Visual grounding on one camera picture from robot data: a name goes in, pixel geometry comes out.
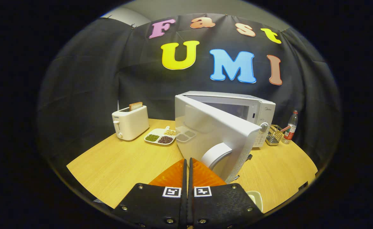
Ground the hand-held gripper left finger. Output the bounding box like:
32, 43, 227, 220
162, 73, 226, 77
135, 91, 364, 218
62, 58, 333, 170
112, 158, 187, 229

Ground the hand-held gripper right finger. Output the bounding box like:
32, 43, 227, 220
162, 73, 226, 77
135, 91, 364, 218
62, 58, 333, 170
188, 157, 265, 229

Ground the white microwave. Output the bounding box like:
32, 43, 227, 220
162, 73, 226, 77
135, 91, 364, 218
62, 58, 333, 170
174, 91, 276, 184

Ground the cream tray with cherry print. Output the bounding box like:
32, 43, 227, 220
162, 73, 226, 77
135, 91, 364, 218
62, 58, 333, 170
246, 191, 264, 213

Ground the white divided dish of beans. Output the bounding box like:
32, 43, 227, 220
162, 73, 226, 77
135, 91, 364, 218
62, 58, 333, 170
144, 126, 177, 146

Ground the white toaster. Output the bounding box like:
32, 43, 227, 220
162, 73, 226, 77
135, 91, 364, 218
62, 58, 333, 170
112, 105, 150, 141

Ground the clear plastic bottle red label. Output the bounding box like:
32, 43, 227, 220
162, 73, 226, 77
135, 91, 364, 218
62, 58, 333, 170
282, 110, 299, 145

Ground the metal wire basket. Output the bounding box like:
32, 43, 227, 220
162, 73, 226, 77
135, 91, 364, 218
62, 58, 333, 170
265, 124, 284, 146

